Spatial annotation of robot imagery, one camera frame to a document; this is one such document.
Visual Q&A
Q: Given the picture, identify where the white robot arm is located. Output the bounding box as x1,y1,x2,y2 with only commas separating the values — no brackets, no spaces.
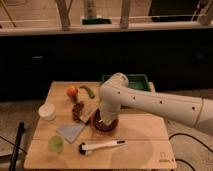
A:
99,73,213,136

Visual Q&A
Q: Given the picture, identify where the green plastic cup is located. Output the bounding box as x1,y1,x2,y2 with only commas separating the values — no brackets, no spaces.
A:
48,135,64,153

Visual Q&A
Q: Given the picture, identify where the white cylindrical cup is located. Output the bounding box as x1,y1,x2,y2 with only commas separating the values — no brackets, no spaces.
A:
38,103,56,121

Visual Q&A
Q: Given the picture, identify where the dark red bowl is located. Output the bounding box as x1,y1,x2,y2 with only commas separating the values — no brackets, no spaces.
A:
90,110,118,133

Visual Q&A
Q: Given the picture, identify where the green chili pepper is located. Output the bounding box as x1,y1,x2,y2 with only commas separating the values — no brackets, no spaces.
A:
79,85,95,99

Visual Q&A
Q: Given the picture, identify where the brown grape bunch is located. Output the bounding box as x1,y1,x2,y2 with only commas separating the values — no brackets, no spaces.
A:
72,102,84,121

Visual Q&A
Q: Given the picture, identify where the grey blue cloth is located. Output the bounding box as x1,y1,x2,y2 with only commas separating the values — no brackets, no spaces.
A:
57,123,85,143

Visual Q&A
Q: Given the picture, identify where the orange fruit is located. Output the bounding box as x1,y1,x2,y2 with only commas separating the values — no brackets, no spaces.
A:
66,85,78,97

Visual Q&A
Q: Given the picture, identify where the green plastic tray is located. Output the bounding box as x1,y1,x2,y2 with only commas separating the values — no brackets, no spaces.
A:
101,73,150,91

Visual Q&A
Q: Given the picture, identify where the green sponge on ledge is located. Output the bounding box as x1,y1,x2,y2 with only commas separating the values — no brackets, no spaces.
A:
82,18,111,25

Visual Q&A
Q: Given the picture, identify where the black pole stand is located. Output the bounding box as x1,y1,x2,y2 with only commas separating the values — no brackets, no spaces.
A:
9,122,25,171

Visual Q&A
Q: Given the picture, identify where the black floor cable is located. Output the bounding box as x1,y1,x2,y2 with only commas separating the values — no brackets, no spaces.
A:
168,132,213,171

